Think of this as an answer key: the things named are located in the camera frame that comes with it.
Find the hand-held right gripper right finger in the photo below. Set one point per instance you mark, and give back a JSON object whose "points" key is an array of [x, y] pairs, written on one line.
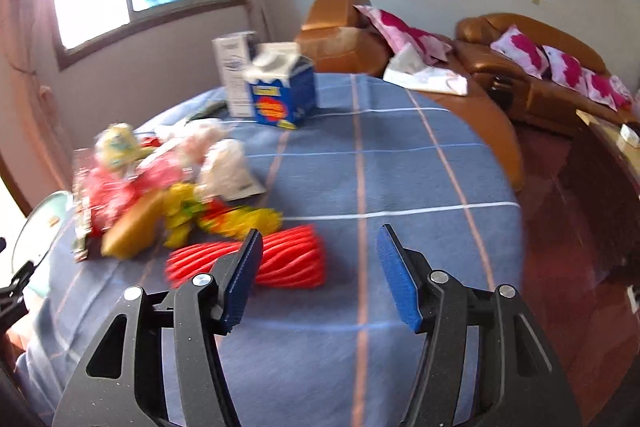
{"points": [[397, 277]]}

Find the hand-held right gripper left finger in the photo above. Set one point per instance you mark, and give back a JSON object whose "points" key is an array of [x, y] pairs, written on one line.
{"points": [[240, 277]]}

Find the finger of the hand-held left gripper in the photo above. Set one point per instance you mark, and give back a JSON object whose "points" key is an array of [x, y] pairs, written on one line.
{"points": [[12, 302]]}

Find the red ribbed snack packet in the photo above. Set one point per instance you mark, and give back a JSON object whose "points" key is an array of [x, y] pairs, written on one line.
{"points": [[290, 257]]}

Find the yellow red snack wrapper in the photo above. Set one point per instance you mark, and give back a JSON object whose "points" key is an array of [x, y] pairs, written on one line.
{"points": [[240, 219]]}

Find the cartoon print basin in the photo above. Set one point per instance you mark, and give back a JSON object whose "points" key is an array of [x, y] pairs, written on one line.
{"points": [[40, 222]]}

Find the yellow green snack wrapper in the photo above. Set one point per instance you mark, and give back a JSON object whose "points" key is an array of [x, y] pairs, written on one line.
{"points": [[182, 212]]}

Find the blue plaid tablecloth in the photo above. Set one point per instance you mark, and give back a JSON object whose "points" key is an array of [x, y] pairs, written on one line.
{"points": [[325, 187]]}

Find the red snack bag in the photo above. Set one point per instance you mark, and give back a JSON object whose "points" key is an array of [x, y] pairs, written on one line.
{"points": [[102, 197]]}

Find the pink white plastic bag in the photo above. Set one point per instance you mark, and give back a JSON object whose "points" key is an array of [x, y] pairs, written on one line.
{"points": [[185, 144]]}

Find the blue milk carton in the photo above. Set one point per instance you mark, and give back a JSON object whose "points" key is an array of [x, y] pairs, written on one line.
{"points": [[280, 102]]}

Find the white cloth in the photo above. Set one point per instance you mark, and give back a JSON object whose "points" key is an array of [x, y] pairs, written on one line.
{"points": [[425, 74]]}

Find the white carton box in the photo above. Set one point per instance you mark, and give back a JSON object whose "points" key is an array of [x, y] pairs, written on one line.
{"points": [[230, 72]]}

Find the wooden coffee table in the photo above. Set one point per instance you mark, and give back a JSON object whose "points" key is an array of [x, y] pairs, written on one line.
{"points": [[605, 172]]}

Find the orange leather armchair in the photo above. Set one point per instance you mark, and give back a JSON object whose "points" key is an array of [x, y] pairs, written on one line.
{"points": [[340, 37]]}

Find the orange leather sofa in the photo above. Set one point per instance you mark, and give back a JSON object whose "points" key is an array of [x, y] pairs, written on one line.
{"points": [[525, 52]]}

